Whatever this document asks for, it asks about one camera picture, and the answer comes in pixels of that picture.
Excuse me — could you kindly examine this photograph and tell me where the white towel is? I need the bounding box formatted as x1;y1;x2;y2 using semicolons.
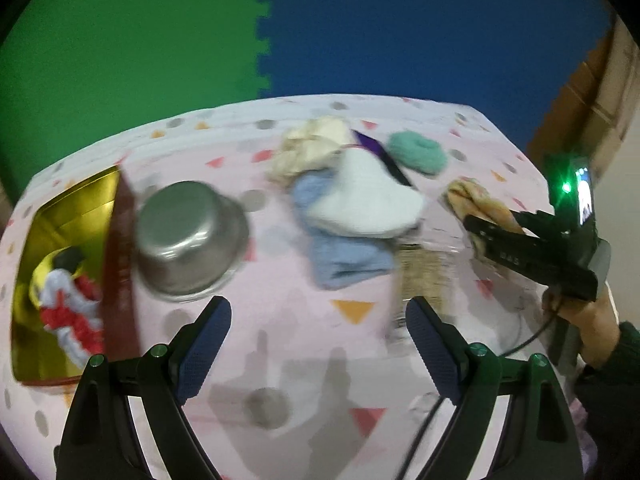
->
305;147;426;239

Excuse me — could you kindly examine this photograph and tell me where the brown cardboard box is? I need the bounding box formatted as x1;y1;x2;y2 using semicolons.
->
527;15;640;181

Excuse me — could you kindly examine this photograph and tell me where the beige patterned cloth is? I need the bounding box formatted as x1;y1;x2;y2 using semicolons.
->
445;177;524;261

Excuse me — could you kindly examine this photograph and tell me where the cream cloth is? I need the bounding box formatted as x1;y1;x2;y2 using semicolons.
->
267;116;356;187

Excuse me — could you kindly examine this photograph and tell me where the stainless steel bowl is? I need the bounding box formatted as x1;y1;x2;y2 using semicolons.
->
134;181;251;303

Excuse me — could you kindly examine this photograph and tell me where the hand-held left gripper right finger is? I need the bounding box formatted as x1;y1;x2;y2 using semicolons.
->
405;296;586;480

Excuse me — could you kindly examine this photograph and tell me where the transparent plastic packet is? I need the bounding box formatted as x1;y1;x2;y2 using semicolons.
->
385;239;551;356

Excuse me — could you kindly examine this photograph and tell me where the red and gold tin box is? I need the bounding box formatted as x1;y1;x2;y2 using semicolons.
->
10;166;144;388

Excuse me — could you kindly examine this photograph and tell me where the light blue cloth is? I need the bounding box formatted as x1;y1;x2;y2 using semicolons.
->
290;172;397;291

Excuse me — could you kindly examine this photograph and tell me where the green foam mat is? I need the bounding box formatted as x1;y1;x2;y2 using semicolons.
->
0;0;274;202

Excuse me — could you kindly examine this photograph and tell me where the person's right hand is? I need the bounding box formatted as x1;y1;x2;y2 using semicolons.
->
542;285;622;370

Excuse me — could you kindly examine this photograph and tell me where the blue foam mat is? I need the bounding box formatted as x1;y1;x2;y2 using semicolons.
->
255;0;622;161

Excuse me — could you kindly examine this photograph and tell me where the pink printed tablecloth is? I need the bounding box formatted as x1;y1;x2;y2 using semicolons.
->
0;94;601;480

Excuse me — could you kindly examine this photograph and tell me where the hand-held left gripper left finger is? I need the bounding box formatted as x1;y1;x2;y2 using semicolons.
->
54;296;233;480

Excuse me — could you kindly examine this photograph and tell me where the black cable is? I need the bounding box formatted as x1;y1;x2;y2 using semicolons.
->
392;305;561;480

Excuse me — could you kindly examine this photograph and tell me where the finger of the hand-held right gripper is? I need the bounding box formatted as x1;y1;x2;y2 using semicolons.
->
510;209;572;237
462;212;599;302

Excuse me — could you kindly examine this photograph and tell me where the black and purple packet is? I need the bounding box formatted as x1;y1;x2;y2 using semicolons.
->
350;129;419;191

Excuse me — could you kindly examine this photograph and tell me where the teal fluffy scrunchie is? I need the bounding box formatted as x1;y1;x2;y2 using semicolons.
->
387;131;449;177

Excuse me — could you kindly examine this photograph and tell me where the person's right forearm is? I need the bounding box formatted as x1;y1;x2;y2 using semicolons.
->
572;321;640;480

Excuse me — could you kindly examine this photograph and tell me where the red and white cloth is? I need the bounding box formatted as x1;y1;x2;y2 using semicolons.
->
32;267;108;367

